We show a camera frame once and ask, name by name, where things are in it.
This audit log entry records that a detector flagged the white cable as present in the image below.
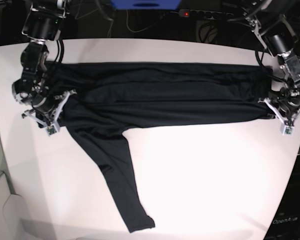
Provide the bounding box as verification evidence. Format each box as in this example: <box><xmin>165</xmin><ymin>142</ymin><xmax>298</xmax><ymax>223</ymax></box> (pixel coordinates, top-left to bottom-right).
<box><xmin>107</xmin><ymin>7</ymin><xmax>166</xmax><ymax>33</ymax></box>

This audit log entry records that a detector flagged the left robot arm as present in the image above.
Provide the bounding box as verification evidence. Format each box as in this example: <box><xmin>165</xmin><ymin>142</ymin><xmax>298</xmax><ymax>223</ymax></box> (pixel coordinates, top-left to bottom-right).
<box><xmin>227</xmin><ymin>0</ymin><xmax>300</xmax><ymax>135</ymax></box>

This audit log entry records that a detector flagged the dark navy long-sleeve shirt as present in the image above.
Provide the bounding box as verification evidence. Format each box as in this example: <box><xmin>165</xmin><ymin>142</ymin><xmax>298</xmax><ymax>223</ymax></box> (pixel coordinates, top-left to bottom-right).
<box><xmin>53</xmin><ymin>62</ymin><xmax>272</xmax><ymax>233</ymax></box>

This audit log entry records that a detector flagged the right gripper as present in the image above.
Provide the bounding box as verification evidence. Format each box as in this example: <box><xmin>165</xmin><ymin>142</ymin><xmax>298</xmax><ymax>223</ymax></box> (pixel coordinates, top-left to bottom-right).
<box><xmin>21</xmin><ymin>89</ymin><xmax>77</xmax><ymax>136</ymax></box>

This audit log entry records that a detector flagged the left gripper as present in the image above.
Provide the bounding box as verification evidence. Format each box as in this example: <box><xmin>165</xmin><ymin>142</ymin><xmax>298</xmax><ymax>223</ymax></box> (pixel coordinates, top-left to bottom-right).
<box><xmin>258</xmin><ymin>91</ymin><xmax>300</xmax><ymax>136</ymax></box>

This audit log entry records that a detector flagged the black OpenArm case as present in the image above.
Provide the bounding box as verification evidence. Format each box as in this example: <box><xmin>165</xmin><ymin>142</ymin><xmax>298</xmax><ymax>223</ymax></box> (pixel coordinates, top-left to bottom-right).
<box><xmin>264</xmin><ymin>155</ymin><xmax>300</xmax><ymax>240</ymax></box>

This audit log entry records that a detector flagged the black power strip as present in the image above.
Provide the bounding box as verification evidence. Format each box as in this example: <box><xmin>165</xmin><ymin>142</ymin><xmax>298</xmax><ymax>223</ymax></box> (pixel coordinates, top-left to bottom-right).
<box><xmin>178</xmin><ymin>9</ymin><xmax>234</xmax><ymax>21</ymax></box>

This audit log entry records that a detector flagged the blue plastic box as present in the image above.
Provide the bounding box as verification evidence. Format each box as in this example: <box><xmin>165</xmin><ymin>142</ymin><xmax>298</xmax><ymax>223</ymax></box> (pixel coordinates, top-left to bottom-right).
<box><xmin>110</xmin><ymin>0</ymin><xmax>181</xmax><ymax>10</ymax></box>

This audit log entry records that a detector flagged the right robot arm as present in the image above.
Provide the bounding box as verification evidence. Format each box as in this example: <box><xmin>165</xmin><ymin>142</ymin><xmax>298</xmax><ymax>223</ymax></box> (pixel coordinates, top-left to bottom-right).
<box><xmin>11</xmin><ymin>0</ymin><xmax>76</xmax><ymax>136</ymax></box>

